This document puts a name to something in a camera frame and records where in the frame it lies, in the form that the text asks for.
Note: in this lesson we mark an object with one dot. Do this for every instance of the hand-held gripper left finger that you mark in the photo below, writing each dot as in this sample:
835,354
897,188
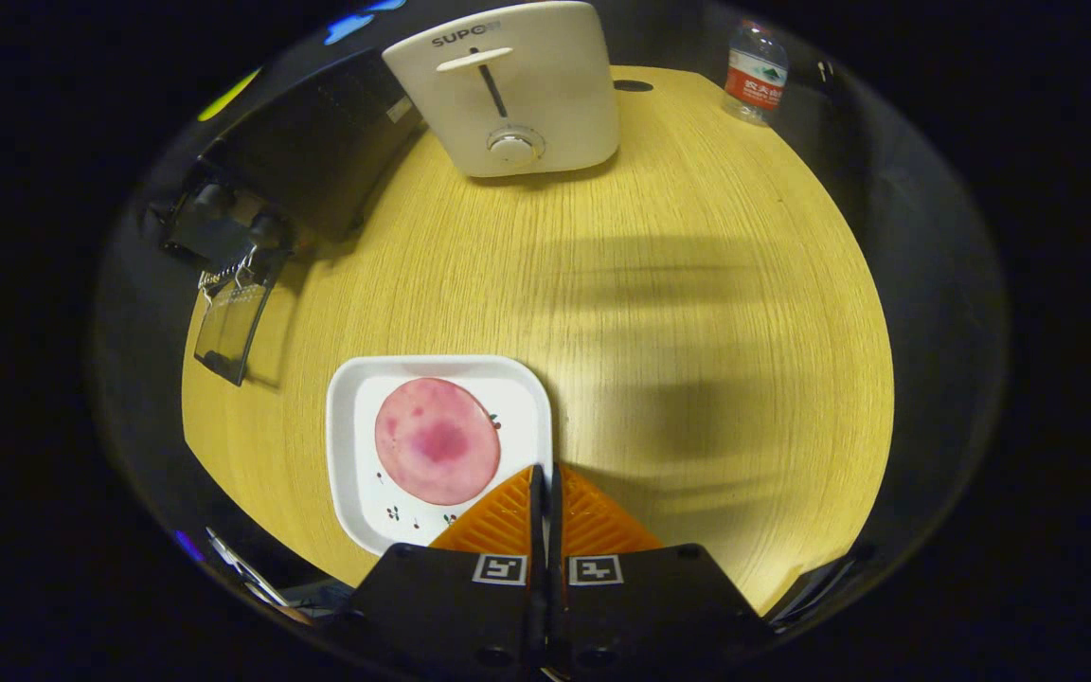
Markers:
451,606

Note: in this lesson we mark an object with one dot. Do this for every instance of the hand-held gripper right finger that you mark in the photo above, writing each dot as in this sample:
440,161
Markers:
640,606

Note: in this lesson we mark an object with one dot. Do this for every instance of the pink round ham slice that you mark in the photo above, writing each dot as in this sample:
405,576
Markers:
437,440

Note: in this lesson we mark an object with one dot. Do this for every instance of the white square plate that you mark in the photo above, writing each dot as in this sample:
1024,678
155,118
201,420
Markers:
356,455

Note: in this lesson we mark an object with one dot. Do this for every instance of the black toaster oven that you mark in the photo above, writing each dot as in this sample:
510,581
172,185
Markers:
318,152

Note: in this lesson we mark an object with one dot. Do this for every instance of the white pop-up toaster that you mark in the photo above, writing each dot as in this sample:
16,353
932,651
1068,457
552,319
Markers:
545,95

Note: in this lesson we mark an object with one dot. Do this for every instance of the clear red label water bottle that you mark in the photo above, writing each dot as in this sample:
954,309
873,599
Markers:
756,80

